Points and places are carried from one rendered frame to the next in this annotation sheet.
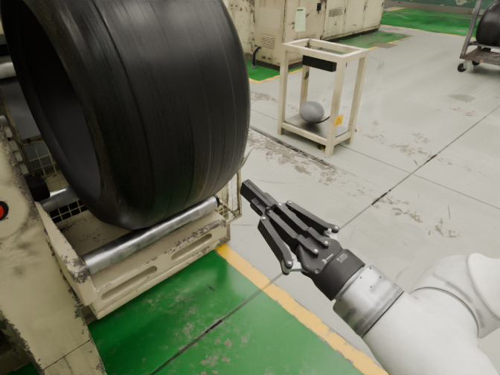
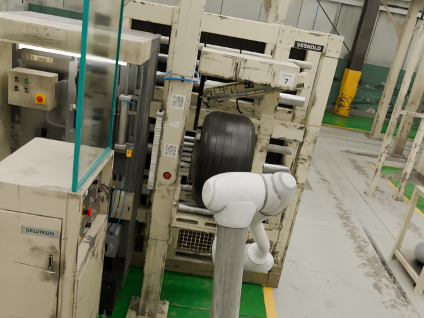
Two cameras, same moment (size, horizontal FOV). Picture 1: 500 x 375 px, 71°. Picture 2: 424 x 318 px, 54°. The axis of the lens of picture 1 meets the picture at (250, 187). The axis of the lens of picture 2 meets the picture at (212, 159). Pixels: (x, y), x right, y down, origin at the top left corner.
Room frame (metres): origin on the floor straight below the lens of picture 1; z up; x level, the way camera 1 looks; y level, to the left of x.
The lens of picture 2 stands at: (-1.10, -1.22, 2.01)
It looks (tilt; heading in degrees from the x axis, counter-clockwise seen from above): 19 degrees down; 40
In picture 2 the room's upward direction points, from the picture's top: 10 degrees clockwise
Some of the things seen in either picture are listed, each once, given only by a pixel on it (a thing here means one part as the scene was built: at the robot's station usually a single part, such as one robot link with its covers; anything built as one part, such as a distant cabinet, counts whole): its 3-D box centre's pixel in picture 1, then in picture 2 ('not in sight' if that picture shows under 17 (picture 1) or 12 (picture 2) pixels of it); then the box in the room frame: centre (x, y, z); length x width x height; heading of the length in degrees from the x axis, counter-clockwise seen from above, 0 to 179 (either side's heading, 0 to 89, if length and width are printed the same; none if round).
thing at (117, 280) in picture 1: (158, 251); (202, 220); (0.62, 0.22, 0.83); 0.36 x 0.09 x 0.06; 133
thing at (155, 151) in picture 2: not in sight; (156, 151); (0.45, 0.53, 1.19); 0.05 x 0.04 x 0.48; 43
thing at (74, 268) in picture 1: (51, 236); (177, 195); (0.60, 0.45, 0.90); 0.40 x 0.03 x 0.10; 43
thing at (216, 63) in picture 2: not in sight; (247, 68); (1.02, 0.43, 1.71); 0.61 x 0.25 x 0.15; 133
